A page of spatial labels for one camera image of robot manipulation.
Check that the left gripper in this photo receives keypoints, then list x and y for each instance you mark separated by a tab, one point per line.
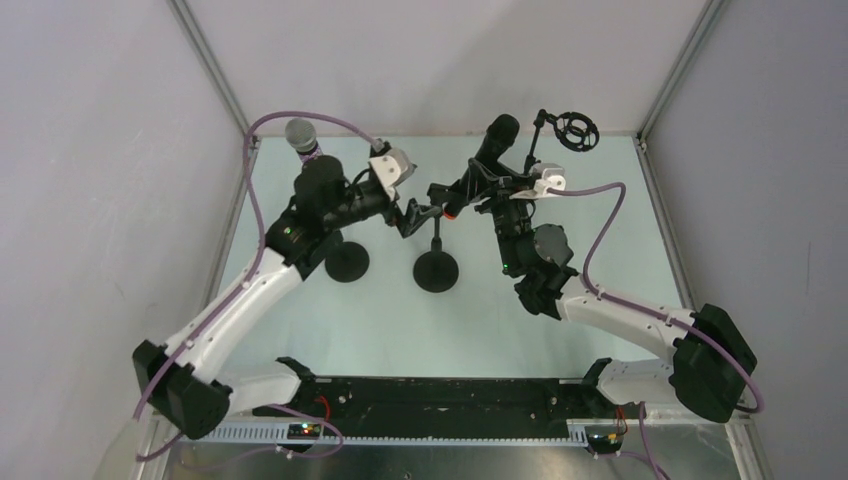
399	210

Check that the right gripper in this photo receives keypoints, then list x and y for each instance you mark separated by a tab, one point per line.
490	192

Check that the black microphone orange end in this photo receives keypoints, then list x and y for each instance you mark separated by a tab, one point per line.
499	137

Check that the black fork clip stand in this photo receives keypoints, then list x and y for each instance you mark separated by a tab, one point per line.
436	271

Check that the black ring clip stand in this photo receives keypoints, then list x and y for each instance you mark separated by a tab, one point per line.
347	263

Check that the black tripod shock mount stand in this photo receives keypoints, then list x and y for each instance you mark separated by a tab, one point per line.
575	131

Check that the purple glitter microphone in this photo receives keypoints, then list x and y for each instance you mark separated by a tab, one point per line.
301	135

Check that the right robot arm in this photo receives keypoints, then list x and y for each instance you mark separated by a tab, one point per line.
702	361

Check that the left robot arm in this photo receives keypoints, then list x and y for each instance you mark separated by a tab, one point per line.
183	379

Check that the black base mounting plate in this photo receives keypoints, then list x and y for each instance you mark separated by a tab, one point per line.
450	406

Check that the left controller board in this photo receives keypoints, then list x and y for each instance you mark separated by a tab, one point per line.
304	431

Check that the controller board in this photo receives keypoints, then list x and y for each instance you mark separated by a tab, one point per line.
304	431
604	444

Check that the right controller board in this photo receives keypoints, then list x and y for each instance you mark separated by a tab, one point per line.
604	444

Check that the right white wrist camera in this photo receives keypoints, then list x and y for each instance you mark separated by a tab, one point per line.
544	179

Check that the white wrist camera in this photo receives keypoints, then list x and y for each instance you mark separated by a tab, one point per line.
392	169
544	179

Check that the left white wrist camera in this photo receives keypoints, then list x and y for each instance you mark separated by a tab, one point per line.
392	169

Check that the white slotted cable duct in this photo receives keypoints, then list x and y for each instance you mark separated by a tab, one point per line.
275	433

